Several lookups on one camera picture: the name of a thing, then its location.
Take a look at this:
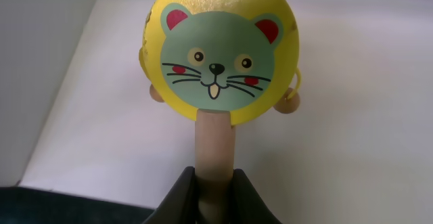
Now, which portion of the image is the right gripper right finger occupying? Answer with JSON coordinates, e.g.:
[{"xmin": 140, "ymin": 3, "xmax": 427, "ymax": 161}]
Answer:
[{"xmin": 229, "ymin": 169, "xmax": 283, "ymax": 224}]

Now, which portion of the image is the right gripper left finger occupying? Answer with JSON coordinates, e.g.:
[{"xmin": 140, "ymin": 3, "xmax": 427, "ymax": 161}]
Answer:
[{"xmin": 141, "ymin": 166, "xmax": 200, "ymax": 224}]

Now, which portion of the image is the yellow wooden rattle drum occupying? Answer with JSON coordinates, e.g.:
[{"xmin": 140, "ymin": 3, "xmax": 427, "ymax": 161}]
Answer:
[{"xmin": 138, "ymin": 0, "xmax": 301, "ymax": 224}]

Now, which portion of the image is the white shelf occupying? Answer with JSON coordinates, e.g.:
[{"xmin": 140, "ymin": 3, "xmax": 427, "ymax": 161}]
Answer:
[{"xmin": 0, "ymin": 0, "xmax": 433, "ymax": 224}]

